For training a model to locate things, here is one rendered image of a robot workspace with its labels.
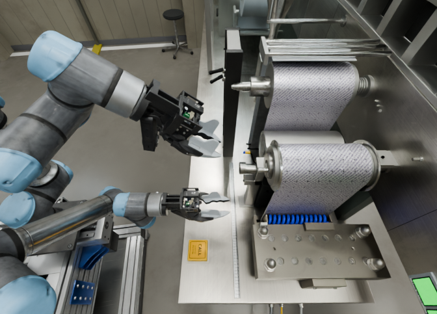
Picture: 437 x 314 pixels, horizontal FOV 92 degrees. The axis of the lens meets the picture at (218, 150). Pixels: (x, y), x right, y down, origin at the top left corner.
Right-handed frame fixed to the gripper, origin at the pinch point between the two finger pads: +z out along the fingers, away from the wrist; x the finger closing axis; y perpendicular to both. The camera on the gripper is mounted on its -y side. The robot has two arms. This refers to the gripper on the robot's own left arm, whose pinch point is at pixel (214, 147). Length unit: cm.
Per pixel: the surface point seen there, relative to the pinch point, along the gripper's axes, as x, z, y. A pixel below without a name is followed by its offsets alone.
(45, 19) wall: 308, -133, -234
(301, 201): -4.3, 34.7, 0.5
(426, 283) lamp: -26, 48, 19
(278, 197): -4.3, 27.2, -2.5
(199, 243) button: -11.8, 23.2, -37.3
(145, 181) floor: 63, 36, -147
